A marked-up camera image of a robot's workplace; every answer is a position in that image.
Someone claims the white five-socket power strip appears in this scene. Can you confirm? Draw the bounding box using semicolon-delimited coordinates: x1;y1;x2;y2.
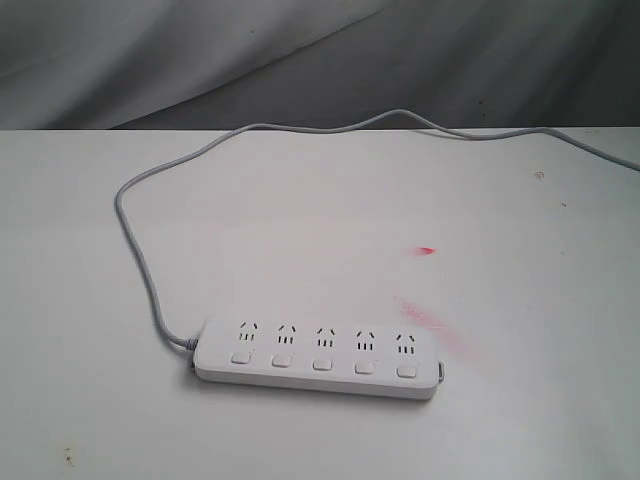
193;320;444;400

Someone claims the grey backdrop cloth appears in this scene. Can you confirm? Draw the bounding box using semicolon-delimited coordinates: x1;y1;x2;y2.
1;1;639;130

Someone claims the grey power cord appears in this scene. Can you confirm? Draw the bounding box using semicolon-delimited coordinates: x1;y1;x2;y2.
112;109;640;349

